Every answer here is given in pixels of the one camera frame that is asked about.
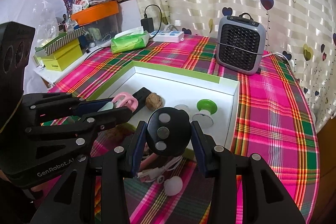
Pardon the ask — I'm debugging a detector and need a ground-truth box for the brown walnut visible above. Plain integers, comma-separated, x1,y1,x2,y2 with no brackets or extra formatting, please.
145,93,163,111
104,123,135,143

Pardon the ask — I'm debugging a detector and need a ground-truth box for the pink clip small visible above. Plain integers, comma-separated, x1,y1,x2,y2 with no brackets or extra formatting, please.
98,92,138,112

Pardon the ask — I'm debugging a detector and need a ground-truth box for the black rectangular device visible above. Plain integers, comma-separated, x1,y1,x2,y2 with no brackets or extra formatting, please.
133,87,151,115

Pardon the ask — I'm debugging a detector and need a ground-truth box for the pink clip large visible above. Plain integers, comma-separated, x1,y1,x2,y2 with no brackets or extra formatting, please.
139,143,158,172

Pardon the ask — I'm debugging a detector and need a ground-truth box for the white usb cable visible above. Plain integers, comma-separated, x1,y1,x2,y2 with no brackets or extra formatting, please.
136,155,184,184

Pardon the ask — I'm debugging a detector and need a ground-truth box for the black oval three-button pad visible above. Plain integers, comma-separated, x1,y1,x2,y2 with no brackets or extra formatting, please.
146,107,191,157

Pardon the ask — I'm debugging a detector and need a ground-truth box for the white round bulb light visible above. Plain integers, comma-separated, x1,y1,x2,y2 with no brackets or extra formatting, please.
163,176,183,196

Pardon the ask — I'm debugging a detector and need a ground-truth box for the white round timer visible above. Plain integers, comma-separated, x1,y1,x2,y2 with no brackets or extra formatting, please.
174,104,190,113

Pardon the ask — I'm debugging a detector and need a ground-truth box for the green white suction stamp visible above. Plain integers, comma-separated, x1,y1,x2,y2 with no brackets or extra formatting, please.
192,99,218,129

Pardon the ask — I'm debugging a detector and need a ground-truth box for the person left hand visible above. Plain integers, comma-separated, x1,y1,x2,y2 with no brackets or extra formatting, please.
0,169,51,193

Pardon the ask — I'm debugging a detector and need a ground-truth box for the yellow shoe box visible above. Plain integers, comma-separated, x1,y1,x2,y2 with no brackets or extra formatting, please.
40,39,83,72

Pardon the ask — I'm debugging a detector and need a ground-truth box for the striped box lid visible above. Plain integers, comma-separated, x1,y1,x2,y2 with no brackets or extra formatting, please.
35,27,85,57

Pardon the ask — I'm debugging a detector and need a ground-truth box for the plaid tablecloth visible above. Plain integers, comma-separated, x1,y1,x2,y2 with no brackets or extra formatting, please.
52,35,320,223

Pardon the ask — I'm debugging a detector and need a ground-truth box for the clear plastic bag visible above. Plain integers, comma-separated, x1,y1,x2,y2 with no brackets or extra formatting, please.
33,0,59,47

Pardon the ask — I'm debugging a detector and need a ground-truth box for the green tissue pack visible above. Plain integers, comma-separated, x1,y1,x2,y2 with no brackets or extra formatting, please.
110,27,149,54

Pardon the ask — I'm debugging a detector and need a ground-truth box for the orange lidded clear bin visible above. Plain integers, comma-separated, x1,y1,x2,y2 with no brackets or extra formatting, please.
71,1,120,45

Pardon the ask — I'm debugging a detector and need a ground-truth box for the green white open box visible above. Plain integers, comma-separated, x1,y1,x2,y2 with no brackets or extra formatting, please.
89,61,240,149

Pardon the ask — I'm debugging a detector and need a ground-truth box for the white power strip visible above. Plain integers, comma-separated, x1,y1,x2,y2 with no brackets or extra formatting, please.
149,31,185,43

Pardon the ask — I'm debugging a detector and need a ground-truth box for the black charger adapter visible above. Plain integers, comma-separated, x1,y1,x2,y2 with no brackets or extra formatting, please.
140,18,154,33

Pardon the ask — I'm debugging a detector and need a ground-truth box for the grey mini heater fan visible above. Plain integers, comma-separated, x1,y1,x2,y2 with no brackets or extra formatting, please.
216,13,266,76

